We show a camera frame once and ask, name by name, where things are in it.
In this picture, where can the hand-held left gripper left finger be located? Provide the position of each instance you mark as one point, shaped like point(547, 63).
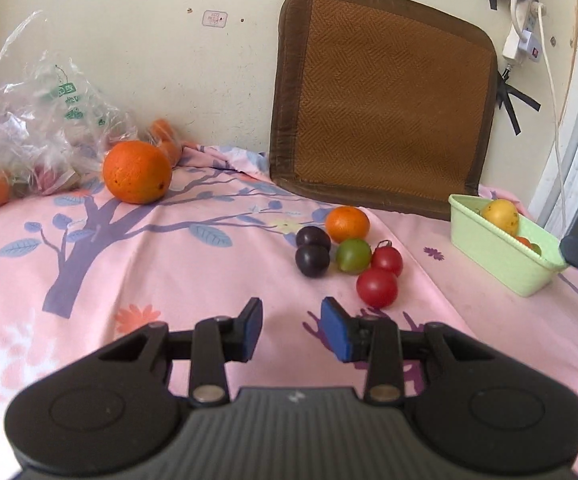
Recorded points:
point(253, 327)

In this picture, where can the clear plastic bag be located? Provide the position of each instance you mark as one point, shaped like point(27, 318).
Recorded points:
point(44, 125)

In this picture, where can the pink printed bedsheet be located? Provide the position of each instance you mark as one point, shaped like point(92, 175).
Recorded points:
point(194, 280)

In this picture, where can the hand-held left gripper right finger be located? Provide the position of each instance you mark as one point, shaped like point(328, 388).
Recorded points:
point(333, 332)

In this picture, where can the small orange tomato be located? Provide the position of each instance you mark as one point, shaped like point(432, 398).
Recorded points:
point(523, 241)

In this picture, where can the small green fruit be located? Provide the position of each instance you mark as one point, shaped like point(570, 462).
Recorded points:
point(535, 248)

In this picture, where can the green tomato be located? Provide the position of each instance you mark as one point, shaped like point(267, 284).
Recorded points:
point(353, 255)

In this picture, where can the small tangerine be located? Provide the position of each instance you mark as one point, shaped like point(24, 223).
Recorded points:
point(347, 224)

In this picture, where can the white power strip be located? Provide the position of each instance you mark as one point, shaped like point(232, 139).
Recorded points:
point(523, 35)

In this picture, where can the yellow round fruit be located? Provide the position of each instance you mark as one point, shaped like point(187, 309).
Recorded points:
point(500, 216)

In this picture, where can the red tomato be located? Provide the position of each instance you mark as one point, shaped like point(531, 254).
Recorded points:
point(387, 260)
point(377, 287)

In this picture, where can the brown woven seat mat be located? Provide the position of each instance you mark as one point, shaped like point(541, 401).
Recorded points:
point(384, 105)

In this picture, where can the large orange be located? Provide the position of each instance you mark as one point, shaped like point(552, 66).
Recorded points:
point(136, 172)

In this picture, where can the dark purple plum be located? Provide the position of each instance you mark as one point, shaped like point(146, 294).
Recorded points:
point(312, 261)
point(313, 237)

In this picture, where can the light green plastic basket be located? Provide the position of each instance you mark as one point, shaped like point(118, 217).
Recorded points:
point(499, 255)

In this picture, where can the small outlined wall sticker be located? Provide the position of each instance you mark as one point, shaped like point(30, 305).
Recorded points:
point(215, 18)

